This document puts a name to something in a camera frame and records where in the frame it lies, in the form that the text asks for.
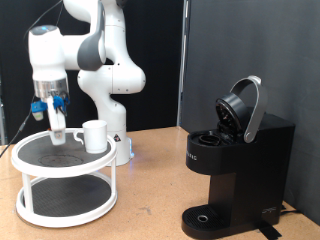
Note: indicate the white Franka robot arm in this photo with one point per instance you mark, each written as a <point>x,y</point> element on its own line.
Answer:
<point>113,80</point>

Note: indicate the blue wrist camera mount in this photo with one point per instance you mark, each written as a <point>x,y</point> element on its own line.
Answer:
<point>38,106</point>

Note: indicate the black Keurig coffee machine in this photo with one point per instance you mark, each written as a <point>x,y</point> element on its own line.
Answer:
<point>253,166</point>

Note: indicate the black tape strip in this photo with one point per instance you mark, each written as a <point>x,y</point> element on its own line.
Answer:
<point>270,230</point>

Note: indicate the white two-tier turntable rack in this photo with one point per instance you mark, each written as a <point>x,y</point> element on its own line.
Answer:
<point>63,151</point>

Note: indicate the grey metal frame post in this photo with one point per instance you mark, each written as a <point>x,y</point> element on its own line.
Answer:
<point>1,126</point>

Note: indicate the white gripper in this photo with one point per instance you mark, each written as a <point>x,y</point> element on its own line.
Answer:
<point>57,121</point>

